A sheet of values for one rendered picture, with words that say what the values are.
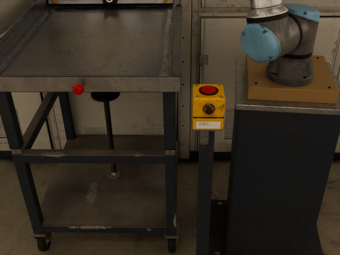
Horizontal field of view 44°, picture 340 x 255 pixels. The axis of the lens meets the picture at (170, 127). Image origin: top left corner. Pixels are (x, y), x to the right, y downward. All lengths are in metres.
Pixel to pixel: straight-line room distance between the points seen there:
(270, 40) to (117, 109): 1.15
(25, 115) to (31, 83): 0.91
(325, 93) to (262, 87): 0.19
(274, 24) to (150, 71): 0.39
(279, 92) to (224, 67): 0.69
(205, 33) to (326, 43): 0.55
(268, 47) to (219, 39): 0.77
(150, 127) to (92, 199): 0.55
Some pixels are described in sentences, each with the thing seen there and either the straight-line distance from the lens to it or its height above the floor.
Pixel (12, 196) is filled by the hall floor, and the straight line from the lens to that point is 2.23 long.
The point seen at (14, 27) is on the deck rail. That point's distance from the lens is 1.60.
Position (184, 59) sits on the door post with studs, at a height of 0.59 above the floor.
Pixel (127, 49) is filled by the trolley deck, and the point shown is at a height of 0.85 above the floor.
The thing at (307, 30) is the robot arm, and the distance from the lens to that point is 1.30.
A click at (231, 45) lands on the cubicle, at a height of 0.67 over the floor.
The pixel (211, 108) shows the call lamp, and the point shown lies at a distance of 1.04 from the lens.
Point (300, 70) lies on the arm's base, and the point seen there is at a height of 0.85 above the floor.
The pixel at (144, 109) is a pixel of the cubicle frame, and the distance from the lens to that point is 2.12.
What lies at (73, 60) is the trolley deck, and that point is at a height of 0.85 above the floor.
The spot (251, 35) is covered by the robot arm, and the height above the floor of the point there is 0.98.
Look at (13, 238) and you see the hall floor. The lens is 2.02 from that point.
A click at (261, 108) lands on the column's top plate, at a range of 1.33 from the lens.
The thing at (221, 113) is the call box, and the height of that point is 0.86.
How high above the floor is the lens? 1.41
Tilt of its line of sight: 34 degrees down
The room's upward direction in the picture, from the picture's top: 1 degrees counter-clockwise
